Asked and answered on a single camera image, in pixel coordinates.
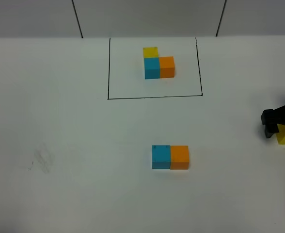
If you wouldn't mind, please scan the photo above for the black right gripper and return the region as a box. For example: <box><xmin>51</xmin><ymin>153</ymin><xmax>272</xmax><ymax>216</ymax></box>
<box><xmin>261</xmin><ymin>105</ymin><xmax>285</xmax><ymax>138</ymax></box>

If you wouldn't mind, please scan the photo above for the orange template block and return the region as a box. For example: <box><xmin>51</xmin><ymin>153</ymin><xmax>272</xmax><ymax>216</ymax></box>
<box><xmin>159</xmin><ymin>56</ymin><xmax>175</xmax><ymax>78</ymax></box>

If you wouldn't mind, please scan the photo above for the blue template block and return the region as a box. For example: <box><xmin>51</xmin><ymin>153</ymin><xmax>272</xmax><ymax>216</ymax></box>
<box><xmin>144</xmin><ymin>57</ymin><xmax>160</xmax><ymax>79</ymax></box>

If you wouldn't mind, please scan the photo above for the yellow template block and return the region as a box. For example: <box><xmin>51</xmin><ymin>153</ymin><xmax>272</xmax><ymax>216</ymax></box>
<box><xmin>143</xmin><ymin>47</ymin><xmax>158</xmax><ymax>58</ymax></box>

